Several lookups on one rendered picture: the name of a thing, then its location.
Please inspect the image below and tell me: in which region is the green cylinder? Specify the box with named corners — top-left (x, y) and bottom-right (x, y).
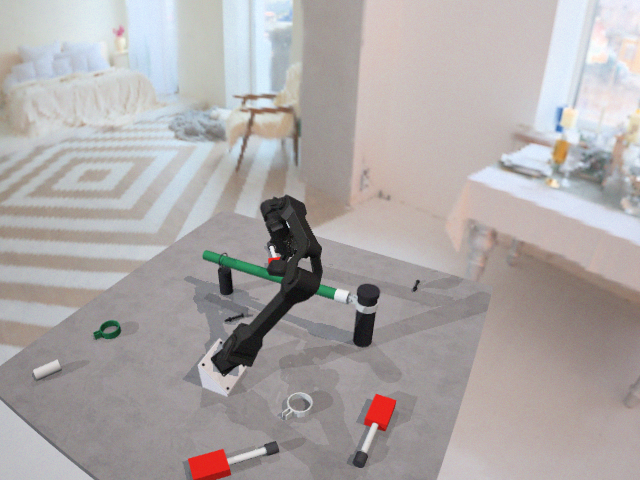
top-left (203, 250), bottom-right (337, 300)

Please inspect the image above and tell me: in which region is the green ring with small tab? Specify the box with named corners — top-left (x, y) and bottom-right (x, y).
top-left (93, 320), bottom-right (121, 339)

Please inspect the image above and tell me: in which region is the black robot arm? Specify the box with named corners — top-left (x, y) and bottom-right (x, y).
top-left (211, 194), bottom-right (323, 377)

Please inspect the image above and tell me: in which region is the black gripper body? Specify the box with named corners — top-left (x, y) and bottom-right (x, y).
top-left (266, 227), bottom-right (292, 277)

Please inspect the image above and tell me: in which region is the white cylinder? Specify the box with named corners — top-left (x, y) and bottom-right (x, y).
top-left (33, 360), bottom-right (62, 380)

